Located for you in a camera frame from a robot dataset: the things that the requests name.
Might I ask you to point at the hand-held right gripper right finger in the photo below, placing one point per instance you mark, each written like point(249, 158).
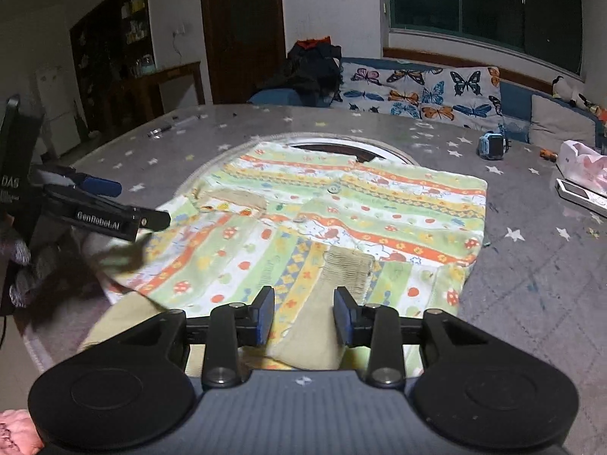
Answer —
point(341, 317)

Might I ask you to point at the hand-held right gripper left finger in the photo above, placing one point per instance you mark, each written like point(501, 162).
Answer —
point(266, 315)

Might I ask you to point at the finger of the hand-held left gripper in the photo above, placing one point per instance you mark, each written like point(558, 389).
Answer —
point(102, 185)
point(109, 211)

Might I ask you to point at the patterned child's shirt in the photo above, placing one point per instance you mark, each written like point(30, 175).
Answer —
point(284, 246)

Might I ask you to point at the black clothes pile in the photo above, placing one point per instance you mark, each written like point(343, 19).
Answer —
point(313, 71)

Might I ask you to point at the person's left hand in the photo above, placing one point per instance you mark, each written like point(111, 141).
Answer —
point(16, 249)

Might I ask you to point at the white fridge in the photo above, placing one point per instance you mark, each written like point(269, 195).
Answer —
point(57, 104)

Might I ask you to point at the pen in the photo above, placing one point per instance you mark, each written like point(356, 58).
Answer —
point(161, 129)

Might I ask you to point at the wooden sideboard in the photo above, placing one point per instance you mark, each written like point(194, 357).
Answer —
point(166, 85)

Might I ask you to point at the dark wooden display cabinet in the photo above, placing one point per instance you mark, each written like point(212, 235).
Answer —
point(109, 33)

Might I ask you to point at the grey star print tablecloth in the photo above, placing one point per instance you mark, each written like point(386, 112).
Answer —
point(521, 284)

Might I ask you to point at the dark wooden door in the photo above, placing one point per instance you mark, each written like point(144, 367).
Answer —
point(242, 33)

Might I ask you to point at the blue smartwatch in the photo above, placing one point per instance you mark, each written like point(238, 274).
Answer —
point(491, 144)

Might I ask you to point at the person's pink fuzzy clothing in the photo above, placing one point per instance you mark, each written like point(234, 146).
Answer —
point(16, 431)

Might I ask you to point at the butterfly print pillow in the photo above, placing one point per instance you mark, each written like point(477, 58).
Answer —
point(427, 90)

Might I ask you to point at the small orange toy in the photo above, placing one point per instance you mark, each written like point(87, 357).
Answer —
point(547, 154)

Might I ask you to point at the white remote control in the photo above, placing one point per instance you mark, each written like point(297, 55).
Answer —
point(578, 194)

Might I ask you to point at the blue sofa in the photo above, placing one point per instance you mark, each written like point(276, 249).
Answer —
point(514, 99)

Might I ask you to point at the open pink white tissue bag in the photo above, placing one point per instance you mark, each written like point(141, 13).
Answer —
point(578, 161)

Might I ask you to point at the grey pillow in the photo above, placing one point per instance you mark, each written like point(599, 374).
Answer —
point(559, 123)

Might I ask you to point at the white black plush toy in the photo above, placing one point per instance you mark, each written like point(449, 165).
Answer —
point(564, 90)

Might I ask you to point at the colourful plush toy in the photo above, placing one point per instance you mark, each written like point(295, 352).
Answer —
point(598, 111)

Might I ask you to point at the green framed window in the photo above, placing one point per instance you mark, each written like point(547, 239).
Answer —
point(498, 4)

